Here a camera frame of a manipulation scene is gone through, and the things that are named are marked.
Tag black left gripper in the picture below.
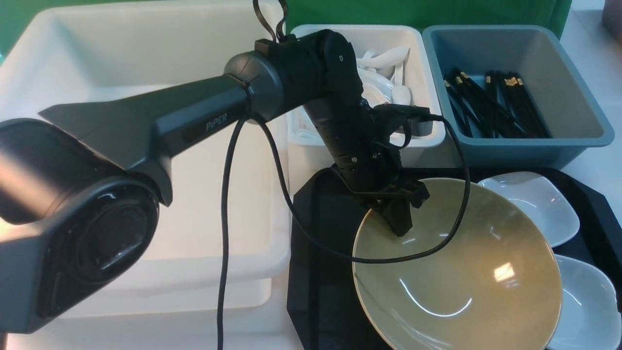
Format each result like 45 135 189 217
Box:
330 141 430 237

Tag yellow noodle bowl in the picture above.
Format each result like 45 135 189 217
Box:
352 183 562 350

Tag white square dish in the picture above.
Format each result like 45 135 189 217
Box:
478 172 580 248
547 255 622 350

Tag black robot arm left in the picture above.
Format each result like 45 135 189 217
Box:
0 29 429 334

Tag black plastic serving tray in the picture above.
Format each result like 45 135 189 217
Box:
287 168 622 350

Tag pile of white spoons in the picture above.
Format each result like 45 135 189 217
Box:
292 46 414 146

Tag white plastic spoon bin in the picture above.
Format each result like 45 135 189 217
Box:
287 24 441 172

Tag bundle of black chopsticks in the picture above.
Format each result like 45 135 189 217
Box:
443 68 553 139

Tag teal plastic chopstick bin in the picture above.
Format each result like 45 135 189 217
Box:
423 26 615 169

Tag large white plastic tub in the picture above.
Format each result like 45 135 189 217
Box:
1 2 300 334

